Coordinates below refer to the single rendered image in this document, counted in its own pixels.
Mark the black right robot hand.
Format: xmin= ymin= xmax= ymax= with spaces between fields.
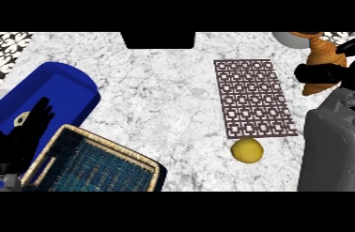
xmin=292 ymin=38 xmax=355 ymax=91

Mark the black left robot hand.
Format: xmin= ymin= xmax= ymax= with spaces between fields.
xmin=0 ymin=96 xmax=56 ymax=178

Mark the orange-brown croissant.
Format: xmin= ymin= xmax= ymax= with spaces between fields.
xmin=288 ymin=31 xmax=347 ymax=97

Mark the brown patterned placemat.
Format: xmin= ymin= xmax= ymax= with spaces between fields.
xmin=211 ymin=58 xmax=300 ymax=140

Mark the grey bowl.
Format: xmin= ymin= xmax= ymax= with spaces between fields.
xmin=270 ymin=31 xmax=316 ymax=50

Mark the wicker basket with blue lining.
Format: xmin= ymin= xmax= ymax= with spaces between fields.
xmin=19 ymin=123 xmax=167 ymax=193

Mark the blue plastic tray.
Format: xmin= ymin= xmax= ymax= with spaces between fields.
xmin=0 ymin=61 xmax=102 ymax=191

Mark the yellow lemon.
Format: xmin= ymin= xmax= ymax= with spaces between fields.
xmin=229 ymin=137 xmax=264 ymax=164

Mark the black appliance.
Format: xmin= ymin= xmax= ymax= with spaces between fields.
xmin=121 ymin=31 xmax=196 ymax=50

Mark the small beige ring-shaped item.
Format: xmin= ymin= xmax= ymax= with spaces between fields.
xmin=11 ymin=112 xmax=32 ymax=128

